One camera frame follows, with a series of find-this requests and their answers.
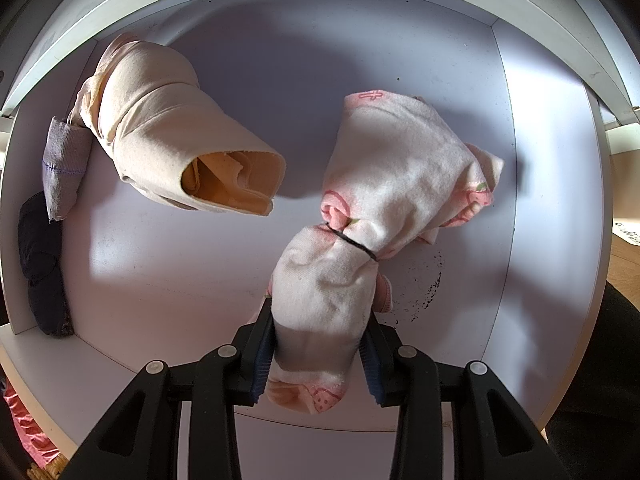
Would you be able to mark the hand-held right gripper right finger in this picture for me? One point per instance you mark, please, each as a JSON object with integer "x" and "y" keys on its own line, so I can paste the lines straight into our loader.
{"x": 372, "y": 365}

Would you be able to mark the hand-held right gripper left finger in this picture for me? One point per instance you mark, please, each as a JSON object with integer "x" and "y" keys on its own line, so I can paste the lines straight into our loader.
{"x": 262, "y": 355}

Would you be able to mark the white cabinet drawer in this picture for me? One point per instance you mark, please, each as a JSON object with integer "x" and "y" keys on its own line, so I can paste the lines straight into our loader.
{"x": 175, "y": 260}

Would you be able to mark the pink strawberry print cloth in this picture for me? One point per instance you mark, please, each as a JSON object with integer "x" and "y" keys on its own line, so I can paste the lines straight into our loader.
{"x": 400, "y": 185}

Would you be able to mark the navy cloth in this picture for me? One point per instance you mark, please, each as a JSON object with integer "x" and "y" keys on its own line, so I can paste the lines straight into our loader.
{"x": 40, "y": 260}

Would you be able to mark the peach cloth roll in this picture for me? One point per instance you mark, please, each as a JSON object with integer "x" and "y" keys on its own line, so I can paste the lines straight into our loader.
{"x": 150, "y": 110}

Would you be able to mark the purple grey sock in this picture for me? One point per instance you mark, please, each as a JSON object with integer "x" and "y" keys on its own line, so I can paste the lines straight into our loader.
{"x": 62, "y": 170}

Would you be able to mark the black elastic band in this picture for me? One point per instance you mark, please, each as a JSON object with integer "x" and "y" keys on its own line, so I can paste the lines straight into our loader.
{"x": 352, "y": 242}

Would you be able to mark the person's black trousers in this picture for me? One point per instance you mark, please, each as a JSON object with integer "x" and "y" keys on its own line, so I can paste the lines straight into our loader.
{"x": 600, "y": 385}

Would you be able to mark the woven basket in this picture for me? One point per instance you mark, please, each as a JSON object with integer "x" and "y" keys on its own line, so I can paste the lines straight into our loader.
{"x": 45, "y": 471}

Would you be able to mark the red pink cloth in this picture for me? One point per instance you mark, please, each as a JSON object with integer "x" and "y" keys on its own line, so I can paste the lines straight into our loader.
{"x": 25, "y": 425}

